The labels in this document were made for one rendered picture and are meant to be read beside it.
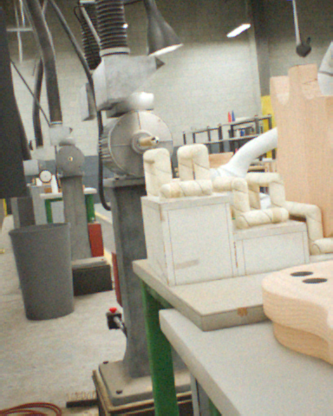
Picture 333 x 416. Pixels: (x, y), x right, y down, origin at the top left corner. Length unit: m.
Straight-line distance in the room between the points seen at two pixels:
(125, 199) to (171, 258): 1.25
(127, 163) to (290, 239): 1.13
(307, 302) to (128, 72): 1.36
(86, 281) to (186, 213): 4.50
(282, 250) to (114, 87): 0.96
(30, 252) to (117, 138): 2.72
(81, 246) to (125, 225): 3.34
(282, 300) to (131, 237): 1.67
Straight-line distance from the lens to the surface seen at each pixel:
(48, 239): 4.89
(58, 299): 5.01
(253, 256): 1.28
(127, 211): 2.48
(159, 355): 1.62
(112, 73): 2.04
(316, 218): 1.36
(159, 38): 2.19
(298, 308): 0.84
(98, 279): 5.71
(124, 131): 2.32
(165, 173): 1.26
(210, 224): 1.25
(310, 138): 1.40
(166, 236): 1.23
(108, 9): 2.24
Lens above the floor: 1.20
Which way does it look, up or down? 4 degrees down
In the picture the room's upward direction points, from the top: 6 degrees counter-clockwise
